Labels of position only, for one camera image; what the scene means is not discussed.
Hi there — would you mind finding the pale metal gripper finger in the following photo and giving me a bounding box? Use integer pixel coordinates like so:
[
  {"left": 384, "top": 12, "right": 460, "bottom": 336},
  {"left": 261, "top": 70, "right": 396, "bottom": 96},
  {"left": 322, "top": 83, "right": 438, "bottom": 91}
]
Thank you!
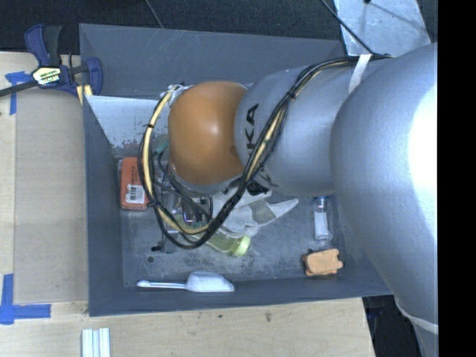
[{"left": 160, "top": 229, "right": 177, "bottom": 254}]

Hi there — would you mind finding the white plastic scoop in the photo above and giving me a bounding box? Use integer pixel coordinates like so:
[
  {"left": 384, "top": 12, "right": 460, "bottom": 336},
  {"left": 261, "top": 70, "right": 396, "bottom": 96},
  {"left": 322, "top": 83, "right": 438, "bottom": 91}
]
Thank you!
[{"left": 136, "top": 271, "right": 236, "bottom": 294}]

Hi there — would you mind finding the grey metal bin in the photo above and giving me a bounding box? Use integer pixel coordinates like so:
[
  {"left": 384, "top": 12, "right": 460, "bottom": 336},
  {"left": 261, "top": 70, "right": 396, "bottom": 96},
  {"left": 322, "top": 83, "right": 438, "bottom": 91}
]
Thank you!
[{"left": 78, "top": 23, "right": 396, "bottom": 318}]

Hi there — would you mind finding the orange packet with barcode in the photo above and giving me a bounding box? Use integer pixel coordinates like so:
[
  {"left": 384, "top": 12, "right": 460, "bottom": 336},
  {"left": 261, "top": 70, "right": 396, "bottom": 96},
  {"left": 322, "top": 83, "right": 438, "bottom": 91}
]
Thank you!
[{"left": 119, "top": 156, "right": 151, "bottom": 211}]

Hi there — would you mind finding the clear bottle with yellow liquid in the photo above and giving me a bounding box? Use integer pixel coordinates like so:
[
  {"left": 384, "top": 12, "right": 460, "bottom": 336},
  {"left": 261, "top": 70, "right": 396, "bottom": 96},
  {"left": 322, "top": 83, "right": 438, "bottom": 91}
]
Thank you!
[{"left": 191, "top": 231, "right": 251, "bottom": 257}]

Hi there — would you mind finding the pale wood board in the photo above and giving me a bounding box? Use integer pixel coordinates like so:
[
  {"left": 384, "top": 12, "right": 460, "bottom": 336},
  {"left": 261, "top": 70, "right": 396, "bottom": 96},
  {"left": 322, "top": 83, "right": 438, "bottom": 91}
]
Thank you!
[{"left": 13, "top": 90, "right": 91, "bottom": 305}]

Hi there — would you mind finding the clear glass vial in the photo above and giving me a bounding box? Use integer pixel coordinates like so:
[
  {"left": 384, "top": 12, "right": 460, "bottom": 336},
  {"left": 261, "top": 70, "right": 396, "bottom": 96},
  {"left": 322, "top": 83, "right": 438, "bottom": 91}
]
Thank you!
[{"left": 312, "top": 195, "right": 333, "bottom": 242}]

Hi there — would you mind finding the orange-brown sponge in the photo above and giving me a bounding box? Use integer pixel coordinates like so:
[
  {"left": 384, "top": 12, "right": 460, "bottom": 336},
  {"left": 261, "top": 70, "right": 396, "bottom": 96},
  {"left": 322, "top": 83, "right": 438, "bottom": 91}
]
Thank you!
[{"left": 301, "top": 248, "right": 344, "bottom": 277}]

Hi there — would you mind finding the black cylinder on white bracket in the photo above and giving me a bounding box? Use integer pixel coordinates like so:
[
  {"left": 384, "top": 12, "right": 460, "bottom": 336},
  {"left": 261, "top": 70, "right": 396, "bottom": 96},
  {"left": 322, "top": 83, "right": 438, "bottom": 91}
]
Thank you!
[{"left": 245, "top": 179, "right": 271, "bottom": 197}]

